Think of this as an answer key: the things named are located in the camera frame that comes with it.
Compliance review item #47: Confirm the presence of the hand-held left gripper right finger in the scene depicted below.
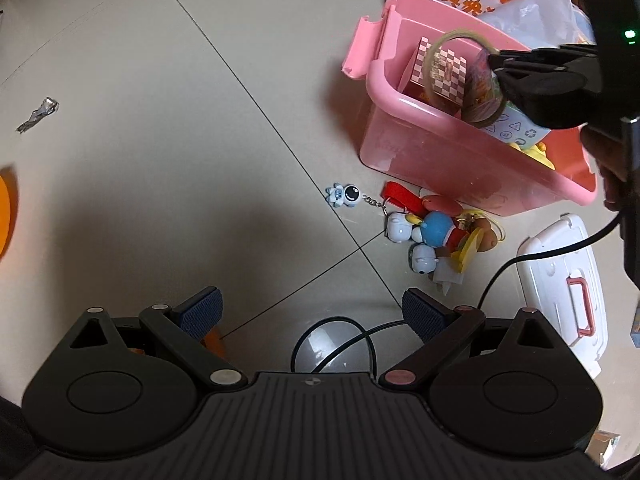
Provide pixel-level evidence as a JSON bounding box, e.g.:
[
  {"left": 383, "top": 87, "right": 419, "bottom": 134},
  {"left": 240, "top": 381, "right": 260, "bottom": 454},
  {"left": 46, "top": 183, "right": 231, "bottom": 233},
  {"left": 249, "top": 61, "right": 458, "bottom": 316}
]
[{"left": 379, "top": 287, "right": 553, "bottom": 388}]

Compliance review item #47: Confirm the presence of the black cable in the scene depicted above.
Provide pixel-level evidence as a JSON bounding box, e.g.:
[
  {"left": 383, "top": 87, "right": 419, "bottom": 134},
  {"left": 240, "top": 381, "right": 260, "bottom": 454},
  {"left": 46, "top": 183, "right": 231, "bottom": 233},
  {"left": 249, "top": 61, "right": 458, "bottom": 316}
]
[{"left": 291, "top": 209, "right": 624, "bottom": 375}]

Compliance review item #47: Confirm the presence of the red strap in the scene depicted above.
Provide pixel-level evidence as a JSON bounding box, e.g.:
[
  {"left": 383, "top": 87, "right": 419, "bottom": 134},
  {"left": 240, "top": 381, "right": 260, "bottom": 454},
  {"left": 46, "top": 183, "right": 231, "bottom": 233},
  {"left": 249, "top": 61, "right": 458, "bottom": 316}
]
[{"left": 382, "top": 182, "right": 427, "bottom": 214}]

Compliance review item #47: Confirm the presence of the yellow flat toy piece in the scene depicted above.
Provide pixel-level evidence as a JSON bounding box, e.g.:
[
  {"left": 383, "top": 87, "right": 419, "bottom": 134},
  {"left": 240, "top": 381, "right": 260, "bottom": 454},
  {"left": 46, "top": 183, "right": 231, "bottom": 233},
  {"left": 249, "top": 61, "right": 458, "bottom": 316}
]
[{"left": 449, "top": 232, "right": 485, "bottom": 274}]

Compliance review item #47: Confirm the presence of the person's right hand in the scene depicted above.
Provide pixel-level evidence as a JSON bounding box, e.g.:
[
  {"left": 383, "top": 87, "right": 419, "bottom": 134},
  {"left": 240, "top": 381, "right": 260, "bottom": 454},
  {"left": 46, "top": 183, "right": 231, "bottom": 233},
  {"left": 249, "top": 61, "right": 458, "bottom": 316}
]
[{"left": 580, "top": 123, "right": 632, "bottom": 213}]

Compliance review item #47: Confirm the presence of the small orange piece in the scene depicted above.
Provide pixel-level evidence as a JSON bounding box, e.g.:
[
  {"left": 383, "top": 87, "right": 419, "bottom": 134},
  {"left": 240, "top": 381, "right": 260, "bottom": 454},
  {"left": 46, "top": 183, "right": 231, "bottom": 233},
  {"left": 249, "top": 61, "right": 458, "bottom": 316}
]
[{"left": 201, "top": 329, "right": 227, "bottom": 357}]

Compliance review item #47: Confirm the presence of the small white dog figure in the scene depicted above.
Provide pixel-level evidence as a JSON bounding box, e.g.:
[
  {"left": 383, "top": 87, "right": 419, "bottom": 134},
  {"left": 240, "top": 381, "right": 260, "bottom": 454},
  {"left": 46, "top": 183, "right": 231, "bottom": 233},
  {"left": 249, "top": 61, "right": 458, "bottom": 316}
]
[{"left": 410, "top": 243, "right": 441, "bottom": 276}]

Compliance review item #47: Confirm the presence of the brown bear figure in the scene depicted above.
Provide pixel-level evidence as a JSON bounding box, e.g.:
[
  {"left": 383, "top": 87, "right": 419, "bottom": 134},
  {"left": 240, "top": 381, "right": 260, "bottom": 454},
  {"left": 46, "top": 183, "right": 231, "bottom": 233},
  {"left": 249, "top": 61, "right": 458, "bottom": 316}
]
[{"left": 462, "top": 211, "right": 505, "bottom": 255}]

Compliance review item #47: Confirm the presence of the blue cat figure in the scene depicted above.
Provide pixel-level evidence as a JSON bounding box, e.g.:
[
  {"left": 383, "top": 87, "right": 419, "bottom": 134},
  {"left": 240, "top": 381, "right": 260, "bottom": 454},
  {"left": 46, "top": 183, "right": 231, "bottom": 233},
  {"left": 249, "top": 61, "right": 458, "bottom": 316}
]
[{"left": 408, "top": 209, "right": 469, "bottom": 252}]

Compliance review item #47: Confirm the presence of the white lid with pink handle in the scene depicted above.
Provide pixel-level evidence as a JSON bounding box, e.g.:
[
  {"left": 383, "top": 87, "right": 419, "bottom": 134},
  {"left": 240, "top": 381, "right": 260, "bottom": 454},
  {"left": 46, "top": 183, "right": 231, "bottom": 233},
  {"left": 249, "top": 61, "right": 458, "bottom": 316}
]
[{"left": 517, "top": 213, "right": 611, "bottom": 380}]

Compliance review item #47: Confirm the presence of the orange oval toy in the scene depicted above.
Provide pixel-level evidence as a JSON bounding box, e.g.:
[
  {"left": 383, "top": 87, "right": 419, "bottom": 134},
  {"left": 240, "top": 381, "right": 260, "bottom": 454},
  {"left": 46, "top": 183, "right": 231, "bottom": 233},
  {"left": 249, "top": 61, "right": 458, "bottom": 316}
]
[{"left": 419, "top": 193, "right": 464, "bottom": 216}]

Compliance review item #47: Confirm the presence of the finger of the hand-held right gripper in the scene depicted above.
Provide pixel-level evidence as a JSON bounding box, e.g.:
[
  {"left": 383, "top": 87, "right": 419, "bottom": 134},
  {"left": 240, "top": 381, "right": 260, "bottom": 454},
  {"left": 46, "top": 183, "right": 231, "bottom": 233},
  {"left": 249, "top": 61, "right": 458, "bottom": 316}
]
[
  {"left": 493, "top": 58, "right": 603, "bottom": 131},
  {"left": 487, "top": 44, "right": 600, "bottom": 74}
]

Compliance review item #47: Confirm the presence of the pink plastic storage box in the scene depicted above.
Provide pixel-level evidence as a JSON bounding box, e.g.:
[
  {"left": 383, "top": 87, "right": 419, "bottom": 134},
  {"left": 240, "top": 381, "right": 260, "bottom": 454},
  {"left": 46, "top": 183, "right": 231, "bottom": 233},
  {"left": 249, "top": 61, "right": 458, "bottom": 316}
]
[{"left": 342, "top": 0, "right": 599, "bottom": 219}]

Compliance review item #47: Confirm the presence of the crumpled foil scrap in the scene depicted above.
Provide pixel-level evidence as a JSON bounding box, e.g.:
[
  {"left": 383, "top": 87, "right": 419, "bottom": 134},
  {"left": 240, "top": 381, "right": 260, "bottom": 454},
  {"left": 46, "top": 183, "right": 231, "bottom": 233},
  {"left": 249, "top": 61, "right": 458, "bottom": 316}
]
[{"left": 16, "top": 97, "right": 61, "bottom": 134}]

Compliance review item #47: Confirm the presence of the pink checkered carton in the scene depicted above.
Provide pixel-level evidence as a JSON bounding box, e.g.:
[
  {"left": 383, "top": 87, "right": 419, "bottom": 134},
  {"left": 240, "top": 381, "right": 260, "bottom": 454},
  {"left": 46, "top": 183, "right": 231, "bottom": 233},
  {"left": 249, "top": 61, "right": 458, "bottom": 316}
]
[{"left": 403, "top": 36, "right": 469, "bottom": 117}]

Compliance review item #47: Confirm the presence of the orange round object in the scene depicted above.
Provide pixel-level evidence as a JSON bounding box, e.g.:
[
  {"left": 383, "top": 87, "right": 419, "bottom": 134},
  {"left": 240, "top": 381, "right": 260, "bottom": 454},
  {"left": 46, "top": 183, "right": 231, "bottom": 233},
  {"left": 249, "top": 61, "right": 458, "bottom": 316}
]
[{"left": 0, "top": 167, "right": 19, "bottom": 261}]

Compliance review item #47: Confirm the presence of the colourful snack packet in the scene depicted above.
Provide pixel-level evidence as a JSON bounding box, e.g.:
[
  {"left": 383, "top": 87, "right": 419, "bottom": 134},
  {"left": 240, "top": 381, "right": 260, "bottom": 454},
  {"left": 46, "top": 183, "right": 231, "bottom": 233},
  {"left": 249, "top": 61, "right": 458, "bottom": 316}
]
[{"left": 464, "top": 49, "right": 505, "bottom": 124}]

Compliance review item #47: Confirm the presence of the white paper-wrapped figure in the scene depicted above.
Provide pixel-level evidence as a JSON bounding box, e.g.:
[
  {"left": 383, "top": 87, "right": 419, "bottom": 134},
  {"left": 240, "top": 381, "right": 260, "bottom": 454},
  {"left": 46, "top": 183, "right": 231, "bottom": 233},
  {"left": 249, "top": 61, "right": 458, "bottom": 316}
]
[{"left": 432, "top": 257, "right": 465, "bottom": 297}]

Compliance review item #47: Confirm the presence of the clear tape roll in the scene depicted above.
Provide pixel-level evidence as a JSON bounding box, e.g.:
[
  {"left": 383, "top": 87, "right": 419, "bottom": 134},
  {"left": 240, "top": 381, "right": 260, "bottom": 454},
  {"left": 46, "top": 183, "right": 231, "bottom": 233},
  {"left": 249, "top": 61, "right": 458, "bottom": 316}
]
[{"left": 423, "top": 29, "right": 507, "bottom": 129}]

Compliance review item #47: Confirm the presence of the white dog head figure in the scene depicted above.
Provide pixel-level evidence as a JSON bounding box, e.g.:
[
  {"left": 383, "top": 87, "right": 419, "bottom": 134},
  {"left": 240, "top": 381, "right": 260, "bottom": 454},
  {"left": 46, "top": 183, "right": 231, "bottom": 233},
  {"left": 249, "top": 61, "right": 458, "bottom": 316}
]
[{"left": 387, "top": 211, "right": 424, "bottom": 245}]

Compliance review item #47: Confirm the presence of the white box with grey icons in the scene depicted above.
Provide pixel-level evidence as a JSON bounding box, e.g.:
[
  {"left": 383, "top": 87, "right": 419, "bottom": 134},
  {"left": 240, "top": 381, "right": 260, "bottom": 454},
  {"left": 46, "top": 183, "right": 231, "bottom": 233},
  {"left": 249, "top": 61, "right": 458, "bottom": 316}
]
[{"left": 483, "top": 102, "right": 552, "bottom": 147}]

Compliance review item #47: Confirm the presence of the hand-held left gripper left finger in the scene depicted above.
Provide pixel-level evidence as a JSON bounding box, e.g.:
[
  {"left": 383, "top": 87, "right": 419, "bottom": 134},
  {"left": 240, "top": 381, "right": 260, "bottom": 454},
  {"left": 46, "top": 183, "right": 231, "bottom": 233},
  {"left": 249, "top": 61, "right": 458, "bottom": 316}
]
[{"left": 69, "top": 287, "right": 248, "bottom": 392}]

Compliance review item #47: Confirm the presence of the astronaut keychain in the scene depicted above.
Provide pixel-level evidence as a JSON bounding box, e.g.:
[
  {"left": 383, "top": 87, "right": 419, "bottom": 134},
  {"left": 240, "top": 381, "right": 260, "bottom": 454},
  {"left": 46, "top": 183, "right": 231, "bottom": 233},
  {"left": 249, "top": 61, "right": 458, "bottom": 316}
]
[{"left": 325, "top": 182, "right": 390, "bottom": 212}]

